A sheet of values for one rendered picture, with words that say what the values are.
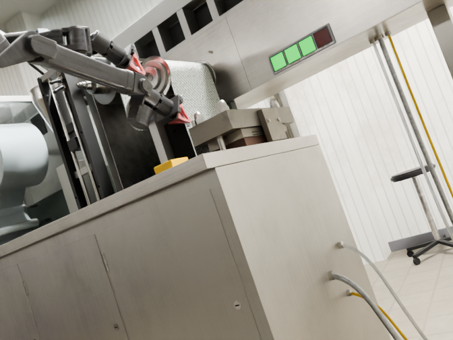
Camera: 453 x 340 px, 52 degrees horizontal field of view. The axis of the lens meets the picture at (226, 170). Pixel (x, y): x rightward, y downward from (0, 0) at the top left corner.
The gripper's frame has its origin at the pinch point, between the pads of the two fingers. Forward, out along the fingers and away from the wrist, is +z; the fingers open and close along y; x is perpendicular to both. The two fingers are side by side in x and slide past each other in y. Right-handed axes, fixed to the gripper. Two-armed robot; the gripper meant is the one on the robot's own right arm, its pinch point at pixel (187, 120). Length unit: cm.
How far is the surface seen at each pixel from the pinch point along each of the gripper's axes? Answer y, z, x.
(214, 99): 0.3, 12.3, 15.4
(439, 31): 72, 40, 23
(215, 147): 7.6, 5.5, -10.8
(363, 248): -53, 238, 27
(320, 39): 41, 20, 25
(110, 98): -29.6, -11.6, 16.9
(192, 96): 0.3, 1.4, 10.5
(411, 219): -20, 259, 49
